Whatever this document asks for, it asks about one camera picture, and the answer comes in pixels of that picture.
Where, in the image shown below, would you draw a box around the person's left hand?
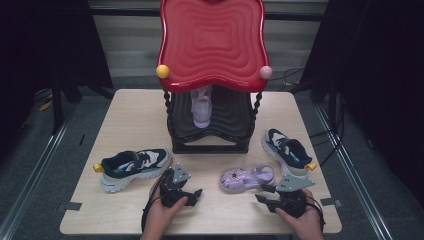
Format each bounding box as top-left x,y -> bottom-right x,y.
140,184 -> 190,240

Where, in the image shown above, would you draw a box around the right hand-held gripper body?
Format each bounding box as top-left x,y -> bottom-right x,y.
266,175 -> 316,220

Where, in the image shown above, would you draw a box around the black metal stand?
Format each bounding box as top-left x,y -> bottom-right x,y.
49,79 -> 65,136

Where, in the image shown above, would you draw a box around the metal floor rail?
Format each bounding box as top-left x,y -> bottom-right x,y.
314,104 -> 395,240
0,102 -> 80,240

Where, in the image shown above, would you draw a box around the left hand-held gripper black cable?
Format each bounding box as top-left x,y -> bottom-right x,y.
140,169 -> 172,235

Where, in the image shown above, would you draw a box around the grey tape strip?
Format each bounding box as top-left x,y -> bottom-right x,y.
320,197 -> 344,209
56,201 -> 83,213

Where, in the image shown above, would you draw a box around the black horizontal bar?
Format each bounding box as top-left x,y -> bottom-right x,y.
89,7 -> 330,22

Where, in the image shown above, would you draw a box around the red and black shoe rack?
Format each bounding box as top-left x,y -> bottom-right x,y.
155,0 -> 274,155

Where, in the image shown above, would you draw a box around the navy and white sneaker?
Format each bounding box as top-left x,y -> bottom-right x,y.
92,148 -> 174,194
261,128 -> 318,180

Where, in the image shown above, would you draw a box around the black curtain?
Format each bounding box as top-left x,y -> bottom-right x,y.
0,0 -> 115,163
299,0 -> 424,209

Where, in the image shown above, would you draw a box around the hand-held gripper black cable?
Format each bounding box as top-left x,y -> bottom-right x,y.
303,194 -> 327,233
140,169 -> 172,235

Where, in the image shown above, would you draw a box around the purple sandal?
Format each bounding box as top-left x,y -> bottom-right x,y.
189,84 -> 214,130
218,162 -> 277,195

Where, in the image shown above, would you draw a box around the yellow floor object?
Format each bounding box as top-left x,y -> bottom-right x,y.
37,99 -> 54,113

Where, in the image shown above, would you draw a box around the black floor cables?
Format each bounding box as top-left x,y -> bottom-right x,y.
269,67 -> 348,168

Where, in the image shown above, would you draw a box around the right hand-held gripper black cable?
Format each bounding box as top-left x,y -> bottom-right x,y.
303,194 -> 327,233

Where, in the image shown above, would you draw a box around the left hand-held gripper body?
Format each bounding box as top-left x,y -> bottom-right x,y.
158,162 -> 202,209

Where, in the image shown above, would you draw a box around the person's right hand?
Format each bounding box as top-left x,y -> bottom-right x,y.
275,187 -> 325,240

